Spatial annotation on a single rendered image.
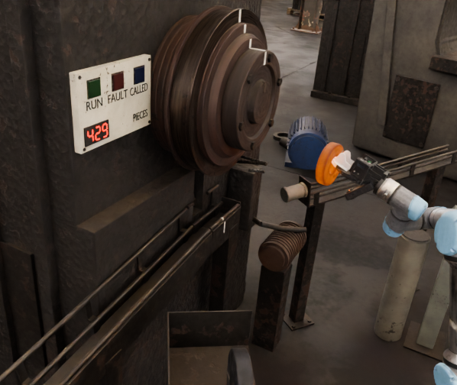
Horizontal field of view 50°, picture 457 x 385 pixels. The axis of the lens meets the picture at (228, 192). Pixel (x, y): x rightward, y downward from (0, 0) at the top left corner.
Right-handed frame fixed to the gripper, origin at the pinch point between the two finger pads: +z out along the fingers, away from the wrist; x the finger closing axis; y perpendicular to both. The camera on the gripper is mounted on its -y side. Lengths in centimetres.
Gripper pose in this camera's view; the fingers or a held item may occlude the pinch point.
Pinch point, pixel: (331, 159)
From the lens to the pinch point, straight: 178.4
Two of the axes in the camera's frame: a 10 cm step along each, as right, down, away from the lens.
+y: 3.1, -7.7, -5.6
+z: -7.3, -5.7, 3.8
